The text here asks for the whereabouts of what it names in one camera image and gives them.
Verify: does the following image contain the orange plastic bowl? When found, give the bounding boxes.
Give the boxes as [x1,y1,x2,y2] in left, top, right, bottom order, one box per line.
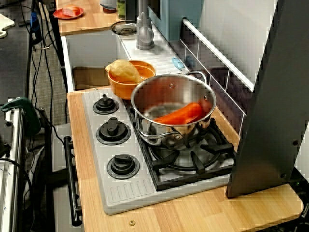
[105,59,156,101]

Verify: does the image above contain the orange toy carrot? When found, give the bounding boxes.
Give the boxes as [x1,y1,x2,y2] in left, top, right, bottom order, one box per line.
[153,101,203,125]

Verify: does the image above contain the stainless steel pot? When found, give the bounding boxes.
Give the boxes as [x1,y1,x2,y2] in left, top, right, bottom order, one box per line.
[130,71,217,147]

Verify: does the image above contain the black stove knob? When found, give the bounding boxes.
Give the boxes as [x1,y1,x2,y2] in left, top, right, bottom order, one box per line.
[92,94,120,115]
[107,154,140,180]
[96,117,132,146]

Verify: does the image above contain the yellow toy potato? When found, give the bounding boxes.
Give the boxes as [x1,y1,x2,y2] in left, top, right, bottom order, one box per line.
[110,59,143,84]

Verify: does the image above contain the grey toy stove panel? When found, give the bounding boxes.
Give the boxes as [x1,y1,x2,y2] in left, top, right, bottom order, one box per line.
[81,86,236,216]

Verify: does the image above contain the black burner grate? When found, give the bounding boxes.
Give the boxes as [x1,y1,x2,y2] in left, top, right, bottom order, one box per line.
[124,99,237,192]

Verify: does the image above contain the brown cardboard sheet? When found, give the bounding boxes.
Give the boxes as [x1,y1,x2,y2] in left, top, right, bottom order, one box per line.
[73,66,112,90]

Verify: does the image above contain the grey toy faucet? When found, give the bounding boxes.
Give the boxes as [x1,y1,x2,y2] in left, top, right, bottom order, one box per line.
[135,0,155,51]

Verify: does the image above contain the white toy sink unit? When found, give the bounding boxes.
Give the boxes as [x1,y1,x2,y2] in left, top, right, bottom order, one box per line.
[61,23,190,93]

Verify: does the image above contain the small metal dish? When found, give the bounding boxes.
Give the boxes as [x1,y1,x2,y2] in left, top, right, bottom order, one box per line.
[110,20,138,36]

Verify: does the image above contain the teal toy microwave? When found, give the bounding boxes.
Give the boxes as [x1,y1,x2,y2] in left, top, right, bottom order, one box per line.
[148,0,203,42]

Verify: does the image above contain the dark grey upright panel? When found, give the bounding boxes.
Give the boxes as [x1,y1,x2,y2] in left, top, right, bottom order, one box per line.
[225,0,309,199]

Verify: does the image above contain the green glass bottle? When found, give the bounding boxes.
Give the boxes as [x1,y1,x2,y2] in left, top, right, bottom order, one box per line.
[117,0,127,20]

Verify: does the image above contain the green clamp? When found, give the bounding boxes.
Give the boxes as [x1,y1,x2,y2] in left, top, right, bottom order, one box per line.
[0,96,42,136]

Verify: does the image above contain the red plate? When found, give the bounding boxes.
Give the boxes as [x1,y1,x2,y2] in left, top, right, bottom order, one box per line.
[53,6,84,19]

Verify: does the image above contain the blue clamp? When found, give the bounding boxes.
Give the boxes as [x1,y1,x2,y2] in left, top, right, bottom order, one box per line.
[29,11,41,34]

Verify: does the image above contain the black oven door handle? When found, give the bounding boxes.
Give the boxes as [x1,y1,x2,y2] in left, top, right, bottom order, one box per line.
[63,136,83,227]

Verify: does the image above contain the black cable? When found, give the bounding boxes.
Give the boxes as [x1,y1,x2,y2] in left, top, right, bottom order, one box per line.
[38,0,55,126]
[0,157,34,232]

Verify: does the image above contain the silver metal frame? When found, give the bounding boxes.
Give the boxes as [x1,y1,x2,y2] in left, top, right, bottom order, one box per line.
[0,99,25,232]

